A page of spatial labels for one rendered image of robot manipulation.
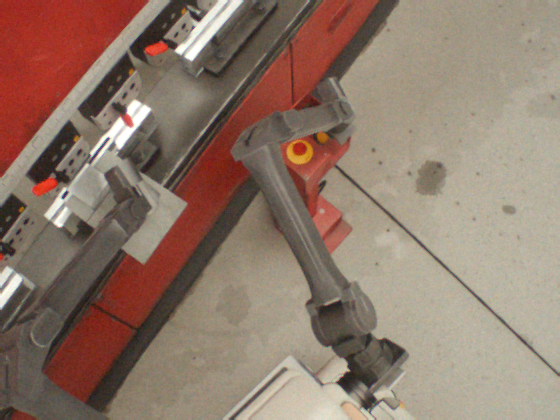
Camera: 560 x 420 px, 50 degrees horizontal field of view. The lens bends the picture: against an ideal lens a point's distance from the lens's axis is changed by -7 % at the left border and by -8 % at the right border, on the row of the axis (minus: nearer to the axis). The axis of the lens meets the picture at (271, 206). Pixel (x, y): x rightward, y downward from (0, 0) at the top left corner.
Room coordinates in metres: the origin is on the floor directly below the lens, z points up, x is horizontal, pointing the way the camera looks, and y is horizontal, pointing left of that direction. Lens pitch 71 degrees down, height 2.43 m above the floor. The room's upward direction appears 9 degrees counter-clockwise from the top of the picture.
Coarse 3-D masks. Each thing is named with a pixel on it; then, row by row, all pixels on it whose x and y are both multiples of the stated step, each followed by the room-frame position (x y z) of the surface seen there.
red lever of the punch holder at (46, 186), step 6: (60, 174) 0.58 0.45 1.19; (48, 180) 0.56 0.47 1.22; (54, 180) 0.56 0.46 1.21; (60, 180) 0.56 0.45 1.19; (66, 180) 0.56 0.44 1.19; (36, 186) 0.54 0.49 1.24; (42, 186) 0.54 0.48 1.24; (48, 186) 0.54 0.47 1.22; (54, 186) 0.54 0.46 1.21; (36, 192) 0.52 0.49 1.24; (42, 192) 0.52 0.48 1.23
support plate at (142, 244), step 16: (112, 160) 0.68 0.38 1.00; (144, 176) 0.62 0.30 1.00; (112, 192) 0.59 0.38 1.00; (160, 192) 0.57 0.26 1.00; (80, 208) 0.57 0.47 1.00; (112, 208) 0.55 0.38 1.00; (160, 208) 0.53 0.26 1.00; (176, 208) 0.53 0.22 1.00; (96, 224) 0.52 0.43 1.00; (144, 224) 0.50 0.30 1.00; (160, 224) 0.49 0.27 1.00; (128, 240) 0.47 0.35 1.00; (144, 240) 0.46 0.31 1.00; (160, 240) 0.46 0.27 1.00; (144, 256) 0.42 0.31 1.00
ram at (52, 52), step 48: (0, 0) 0.68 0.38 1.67; (48, 0) 0.74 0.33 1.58; (96, 0) 0.80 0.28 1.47; (144, 0) 0.88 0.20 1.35; (0, 48) 0.65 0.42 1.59; (48, 48) 0.70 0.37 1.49; (96, 48) 0.77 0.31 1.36; (0, 96) 0.61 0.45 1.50; (48, 96) 0.66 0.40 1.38; (0, 144) 0.56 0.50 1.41; (48, 144) 0.62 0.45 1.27
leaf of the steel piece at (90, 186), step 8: (88, 168) 0.67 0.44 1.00; (80, 176) 0.65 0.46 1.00; (88, 176) 0.65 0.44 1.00; (96, 176) 0.64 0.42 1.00; (72, 184) 0.63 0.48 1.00; (80, 184) 0.63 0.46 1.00; (88, 184) 0.63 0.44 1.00; (96, 184) 0.62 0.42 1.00; (104, 184) 0.62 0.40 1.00; (72, 192) 0.61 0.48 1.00; (80, 192) 0.61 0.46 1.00; (88, 192) 0.60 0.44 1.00; (96, 192) 0.60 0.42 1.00; (104, 192) 0.59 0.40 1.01; (88, 200) 0.58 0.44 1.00; (96, 200) 0.57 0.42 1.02
